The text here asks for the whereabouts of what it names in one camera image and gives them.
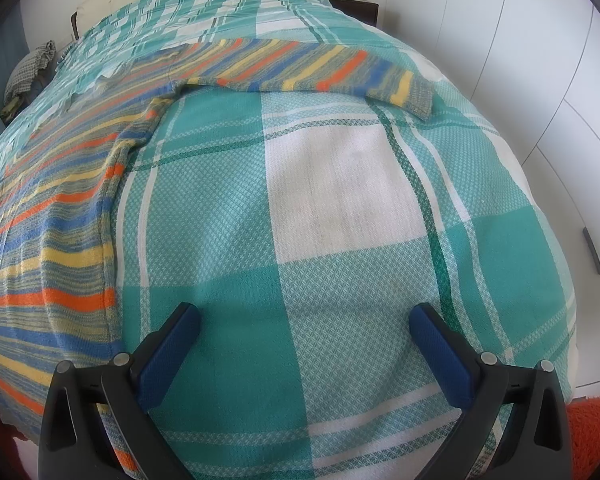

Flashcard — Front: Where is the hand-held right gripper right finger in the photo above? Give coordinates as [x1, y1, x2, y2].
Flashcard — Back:
[409, 302, 573, 480]

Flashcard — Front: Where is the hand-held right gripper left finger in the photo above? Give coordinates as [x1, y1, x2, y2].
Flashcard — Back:
[37, 301, 202, 480]

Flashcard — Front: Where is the striped knit sweater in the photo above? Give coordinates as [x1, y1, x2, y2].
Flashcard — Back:
[0, 37, 436, 478]

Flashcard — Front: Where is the orange shaggy rug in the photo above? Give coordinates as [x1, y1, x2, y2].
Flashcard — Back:
[565, 395, 600, 480]

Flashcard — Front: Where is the teal plaid bedspread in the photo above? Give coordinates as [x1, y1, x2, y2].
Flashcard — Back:
[0, 0, 578, 480]

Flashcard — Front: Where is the white wardrobe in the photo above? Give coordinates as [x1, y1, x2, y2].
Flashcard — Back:
[385, 0, 600, 401]

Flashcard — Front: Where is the checked folded cloth pile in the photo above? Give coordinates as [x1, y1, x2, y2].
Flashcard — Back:
[5, 40, 57, 107]

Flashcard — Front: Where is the blue curtain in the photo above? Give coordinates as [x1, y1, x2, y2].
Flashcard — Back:
[0, 0, 28, 111]

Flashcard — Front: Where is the dark wooden nightstand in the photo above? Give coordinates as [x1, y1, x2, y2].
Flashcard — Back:
[325, 0, 380, 28]

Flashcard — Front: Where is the grey wardrobe handle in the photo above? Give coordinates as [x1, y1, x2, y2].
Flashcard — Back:
[582, 228, 600, 275]

